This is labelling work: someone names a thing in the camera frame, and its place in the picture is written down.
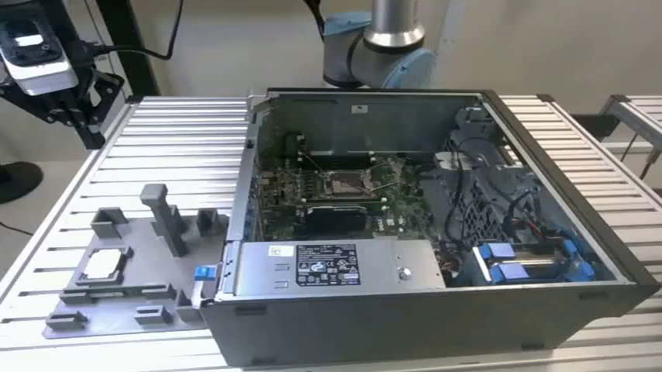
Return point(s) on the black upright stand post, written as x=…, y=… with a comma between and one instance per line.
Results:
x=131, y=54

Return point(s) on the white plastic connector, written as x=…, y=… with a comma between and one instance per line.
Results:
x=453, y=160

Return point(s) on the RAM slot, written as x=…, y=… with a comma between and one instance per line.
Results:
x=344, y=200

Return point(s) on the green RAM stick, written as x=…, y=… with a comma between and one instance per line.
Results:
x=119, y=289

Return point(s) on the black glossy heat sink block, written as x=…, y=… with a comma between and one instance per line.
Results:
x=337, y=220

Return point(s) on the black power supply label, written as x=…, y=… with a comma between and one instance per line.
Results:
x=328, y=264

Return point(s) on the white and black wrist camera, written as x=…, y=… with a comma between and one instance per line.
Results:
x=39, y=69

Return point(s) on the black perforated drive cage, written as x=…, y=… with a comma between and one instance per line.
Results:
x=481, y=201

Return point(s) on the silver CPU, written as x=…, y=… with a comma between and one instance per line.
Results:
x=103, y=264

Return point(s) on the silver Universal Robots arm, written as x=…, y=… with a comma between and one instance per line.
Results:
x=382, y=23

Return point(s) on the black box beside table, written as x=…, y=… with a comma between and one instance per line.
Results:
x=595, y=126

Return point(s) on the CPU socket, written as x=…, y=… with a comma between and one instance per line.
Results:
x=346, y=183

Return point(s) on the small white case sticker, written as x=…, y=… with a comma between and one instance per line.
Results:
x=360, y=109

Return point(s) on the thin metal locking lever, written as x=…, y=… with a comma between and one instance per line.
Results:
x=388, y=184

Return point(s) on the silver power supply unit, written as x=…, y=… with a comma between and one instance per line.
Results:
x=382, y=267

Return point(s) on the open black PC case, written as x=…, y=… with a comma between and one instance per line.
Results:
x=362, y=325

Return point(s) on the metal slat side table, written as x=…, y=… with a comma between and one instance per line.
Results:
x=633, y=120

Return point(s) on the blue latch clip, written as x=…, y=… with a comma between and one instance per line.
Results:
x=203, y=272

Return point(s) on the blue disk carrier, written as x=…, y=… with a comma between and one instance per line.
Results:
x=501, y=250
x=509, y=271

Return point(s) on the green motherboard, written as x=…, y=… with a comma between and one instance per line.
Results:
x=398, y=209

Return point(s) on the black round stand foot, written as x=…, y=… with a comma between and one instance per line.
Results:
x=18, y=182

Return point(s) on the grey parts rack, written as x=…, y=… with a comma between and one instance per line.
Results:
x=150, y=279

